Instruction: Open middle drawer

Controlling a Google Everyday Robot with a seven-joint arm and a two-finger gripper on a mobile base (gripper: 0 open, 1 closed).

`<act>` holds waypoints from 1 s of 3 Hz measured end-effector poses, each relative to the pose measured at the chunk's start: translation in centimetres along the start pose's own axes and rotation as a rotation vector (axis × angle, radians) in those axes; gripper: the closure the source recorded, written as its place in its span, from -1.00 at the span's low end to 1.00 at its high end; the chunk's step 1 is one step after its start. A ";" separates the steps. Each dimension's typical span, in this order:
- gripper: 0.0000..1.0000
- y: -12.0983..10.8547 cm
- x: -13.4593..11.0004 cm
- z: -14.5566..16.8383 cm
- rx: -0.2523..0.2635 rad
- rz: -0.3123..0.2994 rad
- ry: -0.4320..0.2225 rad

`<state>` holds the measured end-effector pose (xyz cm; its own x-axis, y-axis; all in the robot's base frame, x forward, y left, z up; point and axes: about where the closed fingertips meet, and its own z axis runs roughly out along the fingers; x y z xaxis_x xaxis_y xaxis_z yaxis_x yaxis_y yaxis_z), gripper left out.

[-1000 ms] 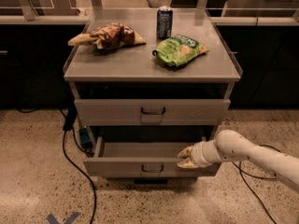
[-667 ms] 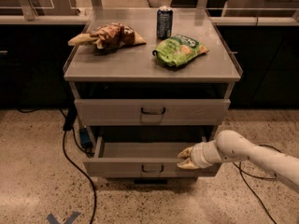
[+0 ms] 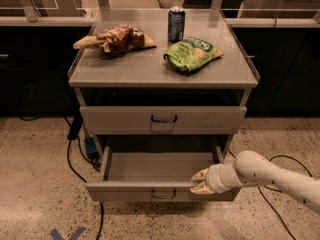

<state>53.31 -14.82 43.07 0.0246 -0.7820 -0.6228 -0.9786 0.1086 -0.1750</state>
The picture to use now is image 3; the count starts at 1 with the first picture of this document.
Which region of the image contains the blue soda can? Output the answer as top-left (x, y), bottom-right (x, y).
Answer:
top-left (168, 6), bottom-right (185, 42)

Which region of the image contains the black cable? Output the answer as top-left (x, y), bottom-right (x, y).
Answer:
top-left (63, 115), bottom-right (105, 240)
top-left (228, 148), bottom-right (314, 240)

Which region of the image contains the grey drawer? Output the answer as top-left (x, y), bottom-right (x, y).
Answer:
top-left (86, 147), bottom-right (239, 202)
top-left (80, 106), bottom-right (246, 135)

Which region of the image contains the blue box behind cabinet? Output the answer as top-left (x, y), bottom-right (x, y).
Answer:
top-left (85, 137), bottom-right (98, 158)

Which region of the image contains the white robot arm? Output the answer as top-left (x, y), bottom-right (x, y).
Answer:
top-left (190, 151), bottom-right (320, 214)

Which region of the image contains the black power adapter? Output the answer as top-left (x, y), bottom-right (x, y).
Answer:
top-left (67, 113), bottom-right (83, 140)

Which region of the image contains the blue tape cross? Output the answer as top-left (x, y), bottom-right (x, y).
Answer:
top-left (49, 227), bottom-right (86, 240)

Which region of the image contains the black cable on right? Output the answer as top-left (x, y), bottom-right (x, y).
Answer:
top-left (228, 148), bottom-right (314, 240)

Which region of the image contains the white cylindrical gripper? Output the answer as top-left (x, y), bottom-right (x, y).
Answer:
top-left (190, 163), bottom-right (241, 195)

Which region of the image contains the green chip bag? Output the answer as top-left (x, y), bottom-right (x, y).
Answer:
top-left (163, 37), bottom-right (224, 72)

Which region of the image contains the grey drawer cabinet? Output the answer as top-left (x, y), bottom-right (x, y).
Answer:
top-left (67, 7), bottom-right (261, 158)

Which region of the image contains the brown chip bag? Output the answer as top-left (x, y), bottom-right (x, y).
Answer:
top-left (73, 24), bottom-right (156, 53)

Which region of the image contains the black cable on left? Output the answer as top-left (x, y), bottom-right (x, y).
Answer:
top-left (63, 115), bottom-right (105, 240)

